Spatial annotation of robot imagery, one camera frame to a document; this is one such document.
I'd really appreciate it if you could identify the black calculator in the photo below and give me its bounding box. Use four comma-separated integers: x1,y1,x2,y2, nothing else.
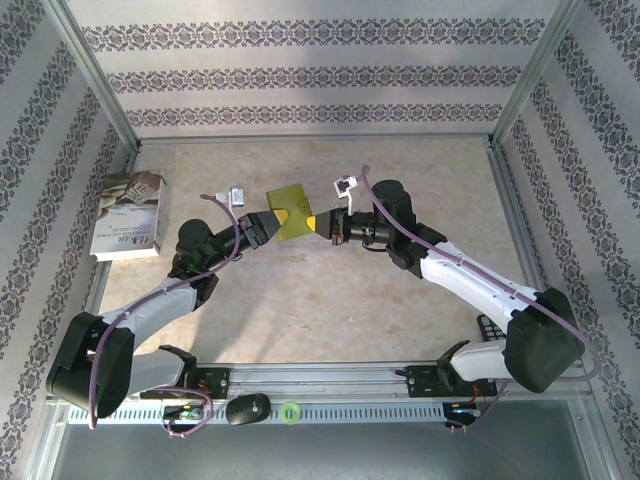
477,313,510,347

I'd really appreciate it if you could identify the slotted grey cable duct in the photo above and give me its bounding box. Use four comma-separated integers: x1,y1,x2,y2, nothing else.
65,402,447,427

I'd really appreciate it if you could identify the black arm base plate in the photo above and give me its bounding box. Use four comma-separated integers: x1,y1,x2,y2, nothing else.
192,366,232,401
405,364,497,400

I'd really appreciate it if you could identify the black computer mouse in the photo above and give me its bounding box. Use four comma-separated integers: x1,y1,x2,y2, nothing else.
224,393,272,427

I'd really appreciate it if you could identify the grey metal panel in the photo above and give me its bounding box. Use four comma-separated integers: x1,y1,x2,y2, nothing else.
29,399,616,480

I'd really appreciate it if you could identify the aluminium side rail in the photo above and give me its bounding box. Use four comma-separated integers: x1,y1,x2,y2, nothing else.
484,139,576,364
67,144,144,366

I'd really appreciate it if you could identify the aluminium mounting rail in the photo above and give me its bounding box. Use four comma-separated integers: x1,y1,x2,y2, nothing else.
47,362,589,401

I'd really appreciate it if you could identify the aluminium frame post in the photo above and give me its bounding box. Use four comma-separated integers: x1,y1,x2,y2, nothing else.
487,0,591,151
47,0,142,154

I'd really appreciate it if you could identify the aluminium back rail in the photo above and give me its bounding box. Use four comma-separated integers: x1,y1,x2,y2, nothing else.
133,132,497,149

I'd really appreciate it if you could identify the paperback book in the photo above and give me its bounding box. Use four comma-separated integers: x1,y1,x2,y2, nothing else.
89,169,169,262

